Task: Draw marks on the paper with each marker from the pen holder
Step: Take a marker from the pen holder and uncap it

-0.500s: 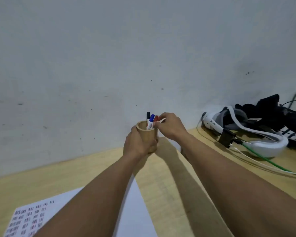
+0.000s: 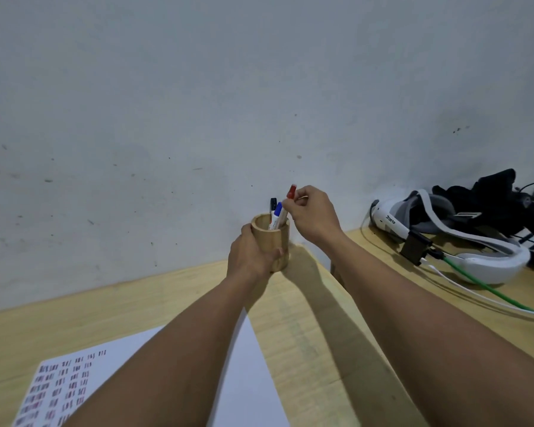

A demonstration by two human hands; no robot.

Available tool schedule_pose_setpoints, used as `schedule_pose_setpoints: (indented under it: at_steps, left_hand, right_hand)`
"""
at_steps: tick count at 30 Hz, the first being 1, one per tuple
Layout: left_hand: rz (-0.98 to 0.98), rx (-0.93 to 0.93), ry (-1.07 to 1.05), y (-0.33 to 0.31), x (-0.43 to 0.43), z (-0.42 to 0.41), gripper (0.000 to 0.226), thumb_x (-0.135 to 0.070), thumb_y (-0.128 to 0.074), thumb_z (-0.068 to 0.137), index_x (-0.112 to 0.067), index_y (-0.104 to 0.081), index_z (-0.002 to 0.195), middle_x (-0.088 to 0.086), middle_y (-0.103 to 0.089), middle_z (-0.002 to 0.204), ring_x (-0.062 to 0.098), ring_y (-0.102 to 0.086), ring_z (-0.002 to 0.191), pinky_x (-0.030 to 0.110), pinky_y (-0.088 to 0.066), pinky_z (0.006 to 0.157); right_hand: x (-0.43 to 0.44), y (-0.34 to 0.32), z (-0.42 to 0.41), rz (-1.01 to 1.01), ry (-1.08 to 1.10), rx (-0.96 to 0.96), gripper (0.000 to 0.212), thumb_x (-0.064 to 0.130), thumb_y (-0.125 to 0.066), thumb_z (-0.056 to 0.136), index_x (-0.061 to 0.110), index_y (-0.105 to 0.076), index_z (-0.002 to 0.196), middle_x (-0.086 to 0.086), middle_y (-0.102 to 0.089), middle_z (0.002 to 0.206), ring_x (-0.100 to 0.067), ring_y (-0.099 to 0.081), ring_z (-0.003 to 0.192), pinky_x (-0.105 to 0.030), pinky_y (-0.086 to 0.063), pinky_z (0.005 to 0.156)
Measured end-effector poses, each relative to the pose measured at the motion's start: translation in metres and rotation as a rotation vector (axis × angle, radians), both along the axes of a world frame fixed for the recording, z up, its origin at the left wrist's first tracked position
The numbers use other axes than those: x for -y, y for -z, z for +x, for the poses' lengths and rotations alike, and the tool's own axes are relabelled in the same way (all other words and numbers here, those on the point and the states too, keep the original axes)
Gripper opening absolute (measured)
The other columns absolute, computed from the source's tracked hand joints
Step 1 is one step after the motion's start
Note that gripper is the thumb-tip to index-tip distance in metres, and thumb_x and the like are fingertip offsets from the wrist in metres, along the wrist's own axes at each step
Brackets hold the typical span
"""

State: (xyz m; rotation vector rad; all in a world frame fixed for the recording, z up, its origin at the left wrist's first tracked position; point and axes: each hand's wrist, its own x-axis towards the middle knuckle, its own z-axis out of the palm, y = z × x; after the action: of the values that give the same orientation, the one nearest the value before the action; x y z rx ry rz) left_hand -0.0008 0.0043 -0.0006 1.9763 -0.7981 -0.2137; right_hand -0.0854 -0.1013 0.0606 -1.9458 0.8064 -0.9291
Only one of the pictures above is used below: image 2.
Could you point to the person's left hand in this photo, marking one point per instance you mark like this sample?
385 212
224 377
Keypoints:
247 257

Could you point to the person's right hand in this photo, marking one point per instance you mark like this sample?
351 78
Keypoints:
313 217

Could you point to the person's right fingers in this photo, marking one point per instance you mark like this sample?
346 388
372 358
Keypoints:
293 200

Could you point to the person's left thumb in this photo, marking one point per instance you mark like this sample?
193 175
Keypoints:
273 257

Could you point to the red capped marker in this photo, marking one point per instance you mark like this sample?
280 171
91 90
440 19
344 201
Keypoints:
285 208

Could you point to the wooden pen holder cup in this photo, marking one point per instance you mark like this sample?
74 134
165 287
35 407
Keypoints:
276 242

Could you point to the person's right forearm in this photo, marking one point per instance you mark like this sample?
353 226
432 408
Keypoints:
431 333

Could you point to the person's left forearm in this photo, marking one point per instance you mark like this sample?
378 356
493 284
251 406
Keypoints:
169 364

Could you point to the black capped marker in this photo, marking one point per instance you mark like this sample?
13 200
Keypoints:
273 205

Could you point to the blue capped marker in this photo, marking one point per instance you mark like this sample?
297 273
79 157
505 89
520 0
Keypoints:
276 216

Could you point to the black box adapter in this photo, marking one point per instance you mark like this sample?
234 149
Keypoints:
416 248

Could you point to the white headset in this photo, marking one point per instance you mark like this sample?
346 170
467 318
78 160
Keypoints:
454 242

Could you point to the white paper sheet with marks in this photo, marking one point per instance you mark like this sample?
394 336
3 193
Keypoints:
151 382

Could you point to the black cloth bundle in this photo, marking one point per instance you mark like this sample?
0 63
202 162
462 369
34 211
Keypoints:
494 204

